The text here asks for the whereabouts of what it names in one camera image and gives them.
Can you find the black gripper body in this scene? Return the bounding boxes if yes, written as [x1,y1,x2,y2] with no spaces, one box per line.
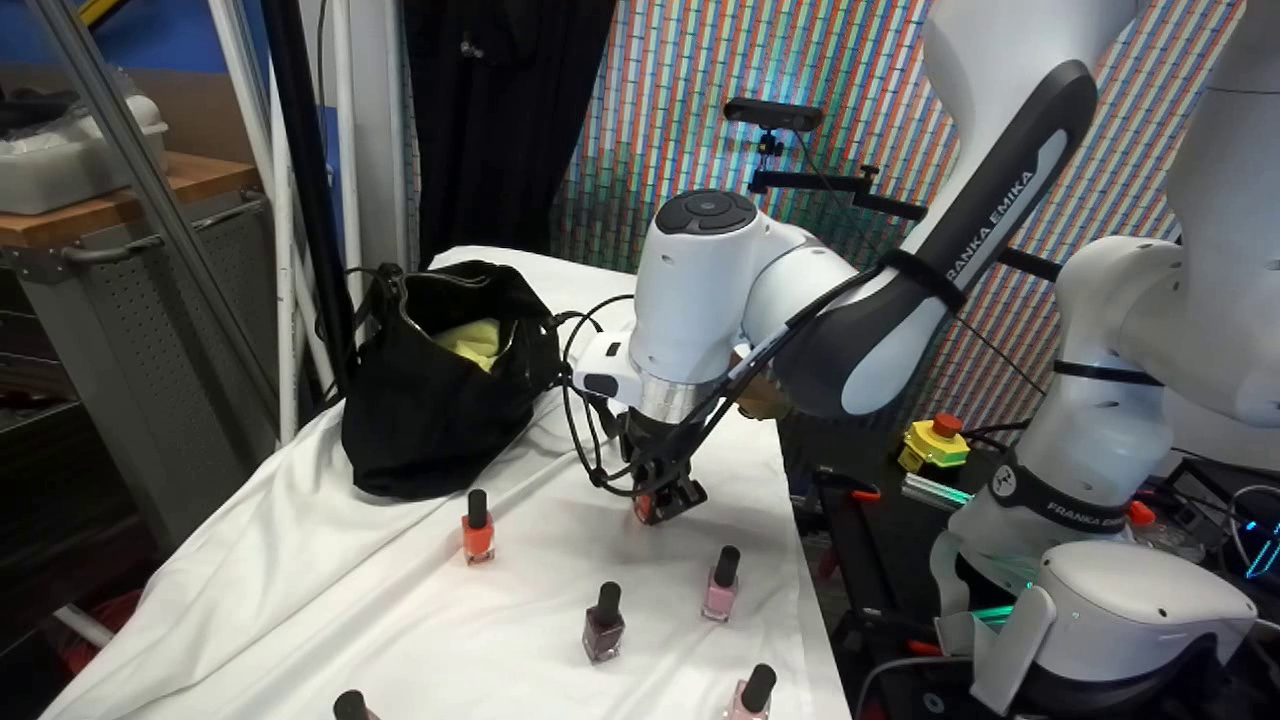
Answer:
[615,408,705,480]

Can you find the pink nail polish bottle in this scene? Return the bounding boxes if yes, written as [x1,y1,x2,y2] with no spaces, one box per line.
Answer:
[701,538,744,629]

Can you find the dark plum nail polish bottle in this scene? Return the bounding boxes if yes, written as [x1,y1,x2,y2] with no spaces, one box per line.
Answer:
[579,580,628,667]

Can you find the black nail polish bottle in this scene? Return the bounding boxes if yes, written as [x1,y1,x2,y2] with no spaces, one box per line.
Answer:
[722,660,784,720]

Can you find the yellow cloth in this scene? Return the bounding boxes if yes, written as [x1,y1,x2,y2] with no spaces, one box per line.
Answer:
[433,317,509,376]

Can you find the yellow red emergency stop button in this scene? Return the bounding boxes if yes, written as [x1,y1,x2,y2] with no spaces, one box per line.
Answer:
[894,408,974,480]

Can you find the white tablecloth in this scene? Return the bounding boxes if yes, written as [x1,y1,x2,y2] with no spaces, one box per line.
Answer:
[37,239,854,720]

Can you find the black hanging curtain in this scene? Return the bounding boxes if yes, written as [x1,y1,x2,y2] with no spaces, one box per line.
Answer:
[399,0,620,272]

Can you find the black vertical pole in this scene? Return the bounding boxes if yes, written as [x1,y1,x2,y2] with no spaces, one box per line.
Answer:
[254,0,358,405]

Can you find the grey cabinet with wooden top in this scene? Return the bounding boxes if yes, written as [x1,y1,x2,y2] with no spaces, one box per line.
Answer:
[0,147,292,551]

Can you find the black device cyan lights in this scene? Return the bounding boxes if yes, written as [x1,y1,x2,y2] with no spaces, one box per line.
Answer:
[1224,480,1280,592]

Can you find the white plastic container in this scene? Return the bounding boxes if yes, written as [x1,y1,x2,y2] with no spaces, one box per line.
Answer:
[0,86,172,219]

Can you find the tan wrist mount block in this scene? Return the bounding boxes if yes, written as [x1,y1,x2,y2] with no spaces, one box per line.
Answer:
[736,370,791,422]

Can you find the black handbag with strap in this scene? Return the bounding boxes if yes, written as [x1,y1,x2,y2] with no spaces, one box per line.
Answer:
[337,256,633,498]

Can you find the aluminium frame bar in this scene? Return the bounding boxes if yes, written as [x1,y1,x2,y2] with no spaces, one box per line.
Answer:
[18,0,292,452]

